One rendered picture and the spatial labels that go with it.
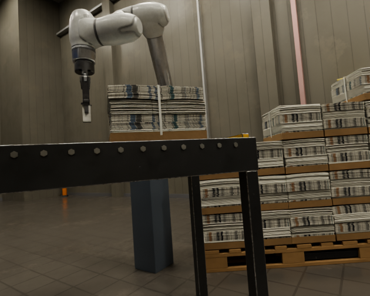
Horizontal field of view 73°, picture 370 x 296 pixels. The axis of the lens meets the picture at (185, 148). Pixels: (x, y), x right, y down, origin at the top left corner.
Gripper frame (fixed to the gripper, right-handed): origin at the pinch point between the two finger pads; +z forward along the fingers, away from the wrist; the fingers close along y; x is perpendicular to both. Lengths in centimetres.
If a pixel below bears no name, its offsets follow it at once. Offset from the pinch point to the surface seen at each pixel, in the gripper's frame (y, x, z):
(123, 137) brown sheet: -13.0, -12.0, 11.3
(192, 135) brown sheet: -14.8, -38.4, 11.7
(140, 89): -13.8, -18.9, -6.4
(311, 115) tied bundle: 19, -143, -4
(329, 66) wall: 154, -348, -109
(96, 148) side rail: -31.4, -1.6, 16.5
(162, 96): -14.0, -27.6, -4.0
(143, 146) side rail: -31.5, -14.9, 16.5
